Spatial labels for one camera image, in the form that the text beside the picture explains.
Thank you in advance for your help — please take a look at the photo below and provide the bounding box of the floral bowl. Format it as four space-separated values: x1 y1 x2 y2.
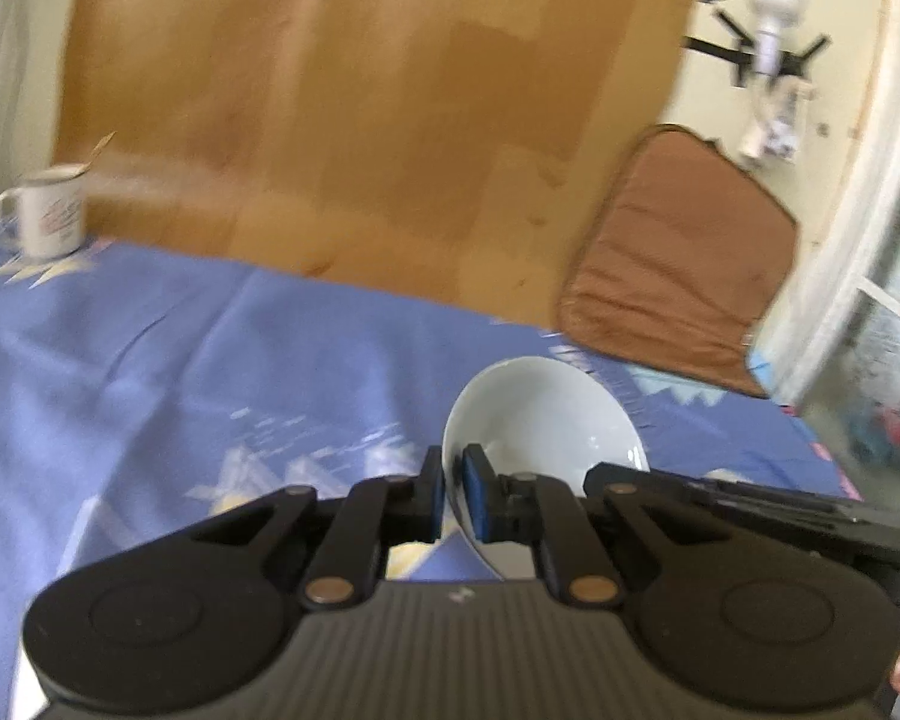
442 356 650 578

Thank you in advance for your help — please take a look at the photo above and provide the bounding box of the frosted floral glass door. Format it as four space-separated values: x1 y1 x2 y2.
793 141 900 496

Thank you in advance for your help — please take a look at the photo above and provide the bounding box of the blue patterned tablecloth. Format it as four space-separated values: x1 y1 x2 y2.
0 241 847 718

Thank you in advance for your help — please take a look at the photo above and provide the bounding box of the brown seat cushion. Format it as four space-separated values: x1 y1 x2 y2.
557 125 798 398

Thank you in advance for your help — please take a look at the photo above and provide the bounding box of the wood pattern vinyl sheet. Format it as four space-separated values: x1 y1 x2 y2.
55 0 694 327

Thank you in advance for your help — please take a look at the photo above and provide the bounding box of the white power strip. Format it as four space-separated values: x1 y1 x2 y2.
738 75 816 169

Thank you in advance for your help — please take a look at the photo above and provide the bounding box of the white enamel mug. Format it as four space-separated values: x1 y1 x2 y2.
0 164 89 262

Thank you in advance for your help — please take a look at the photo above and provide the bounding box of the spoon in mug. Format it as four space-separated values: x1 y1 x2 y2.
86 132 116 169

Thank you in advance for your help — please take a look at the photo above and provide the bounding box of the white light bulb lamp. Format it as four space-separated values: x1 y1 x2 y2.
746 0 805 78

